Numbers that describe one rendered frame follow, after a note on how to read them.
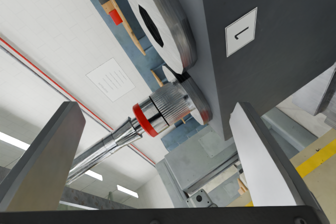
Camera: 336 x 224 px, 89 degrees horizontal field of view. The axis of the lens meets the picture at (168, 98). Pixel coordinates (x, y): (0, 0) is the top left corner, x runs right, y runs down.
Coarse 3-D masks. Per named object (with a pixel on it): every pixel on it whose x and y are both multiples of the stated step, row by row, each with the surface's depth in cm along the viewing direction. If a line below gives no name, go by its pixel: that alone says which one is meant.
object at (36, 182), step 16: (64, 112) 9; (80, 112) 11; (48, 128) 8; (64, 128) 9; (80, 128) 11; (32, 144) 8; (48, 144) 8; (64, 144) 9; (32, 160) 7; (48, 160) 8; (64, 160) 9; (16, 176) 6; (32, 176) 7; (48, 176) 8; (64, 176) 9; (0, 192) 6; (16, 192) 6; (32, 192) 7; (48, 192) 8; (0, 208) 6; (16, 208) 6; (32, 208) 7; (48, 208) 8
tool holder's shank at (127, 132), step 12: (132, 120) 20; (120, 132) 20; (132, 132) 20; (96, 144) 20; (108, 144) 20; (120, 144) 20; (84, 156) 20; (96, 156) 20; (108, 156) 21; (72, 168) 20; (84, 168) 20; (72, 180) 20
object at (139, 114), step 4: (136, 104) 20; (132, 108) 20; (136, 108) 20; (136, 112) 19; (140, 112) 19; (136, 116) 19; (140, 116) 19; (144, 116) 19; (140, 120) 19; (144, 120) 19; (140, 124) 19; (144, 124) 19; (148, 124) 19; (144, 128) 19; (148, 128) 19; (152, 128) 19; (148, 132) 19; (152, 132) 20; (156, 132) 20; (152, 136) 20
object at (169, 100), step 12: (168, 84) 20; (156, 96) 20; (168, 96) 19; (180, 96) 19; (144, 108) 19; (156, 108) 19; (168, 108) 19; (180, 108) 20; (156, 120) 19; (168, 120) 20
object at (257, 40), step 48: (144, 0) 11; (192, 0) 8; (240, 0) 9; (288, 0) 11; (192, 48) 11; (240, 48) 11; (288, 48) 14; (192, 96) 17; (240, 96) 16; (288, 96) 23
